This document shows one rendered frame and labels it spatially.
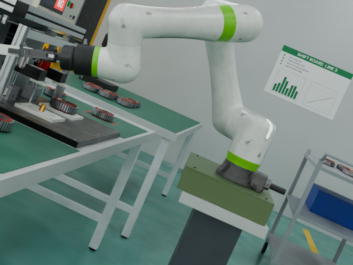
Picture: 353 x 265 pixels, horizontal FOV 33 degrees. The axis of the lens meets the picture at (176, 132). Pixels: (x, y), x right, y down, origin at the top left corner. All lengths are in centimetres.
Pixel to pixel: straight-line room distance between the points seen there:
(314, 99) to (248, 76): 84
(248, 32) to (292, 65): 551
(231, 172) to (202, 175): 13
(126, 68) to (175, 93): 574
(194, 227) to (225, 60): 60
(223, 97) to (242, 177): 30
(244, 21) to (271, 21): 556
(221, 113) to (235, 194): 33
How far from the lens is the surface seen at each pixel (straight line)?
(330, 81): 749
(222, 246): 216
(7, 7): 207
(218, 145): 746
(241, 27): 193
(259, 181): 216
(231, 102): 221
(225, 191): 206
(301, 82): 745
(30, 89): 247
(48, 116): 217
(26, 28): 205
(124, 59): 176
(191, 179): 205
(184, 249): 216
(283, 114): 744
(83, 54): 179
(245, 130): 212
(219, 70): 216
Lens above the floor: 112
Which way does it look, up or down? 6 degrees down
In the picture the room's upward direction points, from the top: 24 degrees clockwise
